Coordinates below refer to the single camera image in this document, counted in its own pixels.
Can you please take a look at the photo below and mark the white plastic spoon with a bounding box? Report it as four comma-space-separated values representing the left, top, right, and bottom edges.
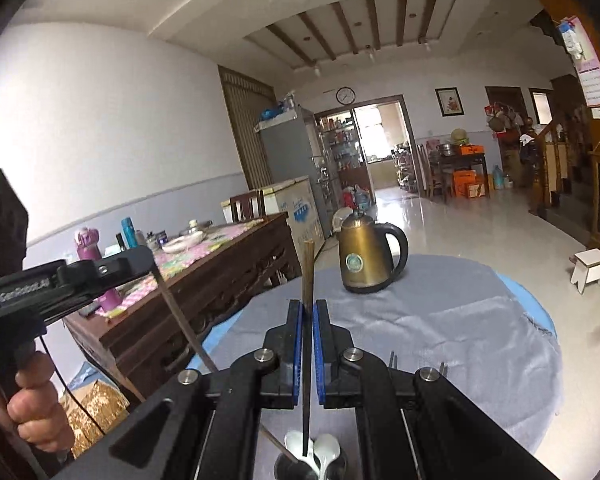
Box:
285, 430, 316, 469
313, 434, 340, 480

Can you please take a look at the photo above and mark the black cylindrical utensil holder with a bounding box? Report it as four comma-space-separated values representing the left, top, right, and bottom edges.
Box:
274, 451, 348, 480

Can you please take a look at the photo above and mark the dark chopstick pair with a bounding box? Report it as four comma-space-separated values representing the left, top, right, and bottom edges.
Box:
301, 240, 314, 457
150, 264, 298, 464

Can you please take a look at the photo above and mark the person's left hand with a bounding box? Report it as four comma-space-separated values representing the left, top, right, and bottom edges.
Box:
0, 351, 74, 453

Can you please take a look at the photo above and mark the purple water bottle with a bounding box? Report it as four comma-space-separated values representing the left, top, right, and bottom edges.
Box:
73, 226, 122, 311

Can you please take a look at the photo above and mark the grey tablecloth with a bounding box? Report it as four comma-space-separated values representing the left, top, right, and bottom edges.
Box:
214, 252, 566, 453

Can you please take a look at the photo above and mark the teal thermos bottle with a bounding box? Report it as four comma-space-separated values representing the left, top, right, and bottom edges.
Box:
121, 217, 138, 248

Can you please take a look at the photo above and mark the gold electric kettle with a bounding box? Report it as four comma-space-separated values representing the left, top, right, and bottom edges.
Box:
338, 210, 410, 294

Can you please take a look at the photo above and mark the small white step stool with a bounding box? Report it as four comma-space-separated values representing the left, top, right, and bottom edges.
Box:
569, 248, 600, 295

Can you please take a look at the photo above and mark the white chest freezer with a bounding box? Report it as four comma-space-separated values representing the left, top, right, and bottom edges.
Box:
220, 174, 327, 261

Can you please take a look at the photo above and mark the orange box under table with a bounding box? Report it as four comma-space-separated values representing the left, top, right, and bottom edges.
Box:
453, 170, 477, 197

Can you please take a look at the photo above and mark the dark wooden side table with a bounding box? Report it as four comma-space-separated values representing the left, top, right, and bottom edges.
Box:
424, 152, 491, 203

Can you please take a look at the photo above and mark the blue water jug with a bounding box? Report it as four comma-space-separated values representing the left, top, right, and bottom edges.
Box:
492, 165, 505, 190

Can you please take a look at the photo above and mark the grey refrigerator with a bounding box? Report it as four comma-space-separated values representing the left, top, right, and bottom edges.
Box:
254, 105, 341, 237

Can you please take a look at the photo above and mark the wooden stair railing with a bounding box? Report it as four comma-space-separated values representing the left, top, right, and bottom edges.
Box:
520, 112, 593, 224

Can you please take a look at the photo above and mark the framed wall picture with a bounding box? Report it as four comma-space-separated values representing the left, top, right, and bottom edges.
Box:
434, 87, 464, 117

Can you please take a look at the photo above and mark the round wall clock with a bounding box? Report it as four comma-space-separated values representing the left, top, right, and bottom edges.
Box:
336, 87, 356, 106

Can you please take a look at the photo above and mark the pink wall calendar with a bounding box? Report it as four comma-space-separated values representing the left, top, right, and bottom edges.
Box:
558, 16, 600, 108

